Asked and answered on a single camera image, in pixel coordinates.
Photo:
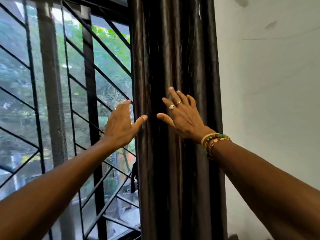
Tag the person's left hand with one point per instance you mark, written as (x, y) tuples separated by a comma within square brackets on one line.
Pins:
[(120, 129)]

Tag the person's right hand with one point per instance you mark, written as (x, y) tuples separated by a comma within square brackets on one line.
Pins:
[(186, 119)]

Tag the dark brown curtain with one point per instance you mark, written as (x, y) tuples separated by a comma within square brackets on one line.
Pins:
[(175, 47)]

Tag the person's left forearm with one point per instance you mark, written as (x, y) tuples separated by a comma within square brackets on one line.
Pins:
[(50, 197)]

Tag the person's right forearm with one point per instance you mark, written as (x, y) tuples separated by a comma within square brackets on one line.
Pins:
[(275, 189)]

